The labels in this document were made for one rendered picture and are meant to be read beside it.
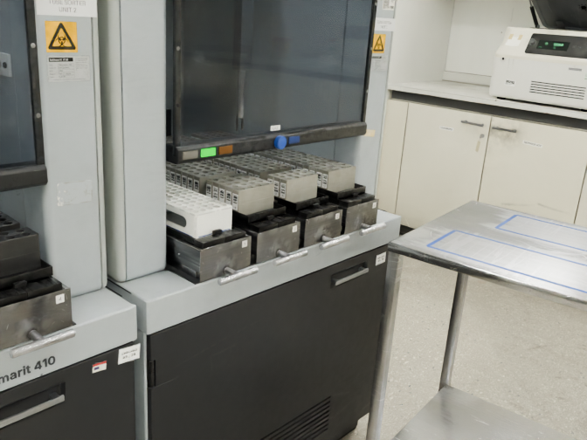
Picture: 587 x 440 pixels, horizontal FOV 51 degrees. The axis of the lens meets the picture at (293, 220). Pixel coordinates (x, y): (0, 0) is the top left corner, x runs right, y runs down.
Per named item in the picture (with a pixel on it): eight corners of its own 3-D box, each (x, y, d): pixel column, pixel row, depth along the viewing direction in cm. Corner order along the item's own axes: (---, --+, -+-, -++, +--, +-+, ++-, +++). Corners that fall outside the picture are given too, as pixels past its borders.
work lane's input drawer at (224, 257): (37, 200, 163) (35, 167, 160) (86, 191, 173) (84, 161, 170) (213, 292, 117) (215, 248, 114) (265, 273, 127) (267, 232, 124)
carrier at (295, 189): (311, 195, 154) (313, 172, 152) (317, 196, 153) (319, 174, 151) (278, 202, 146) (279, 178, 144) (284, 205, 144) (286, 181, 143)
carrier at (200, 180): (230, 192, 152) (231, 168, 150) (235, 194, 150) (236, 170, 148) (192, 200, 143) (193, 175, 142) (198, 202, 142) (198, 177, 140)
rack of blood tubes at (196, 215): (113, 207, 140) (113, 181, 138) (151, 200, 147) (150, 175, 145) (195, 244, 121) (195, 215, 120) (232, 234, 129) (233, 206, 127)
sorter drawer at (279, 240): (90, 191, 174) (88, 160, 171) (132, 183, 184) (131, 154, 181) (270, 271, 128) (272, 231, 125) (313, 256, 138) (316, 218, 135)
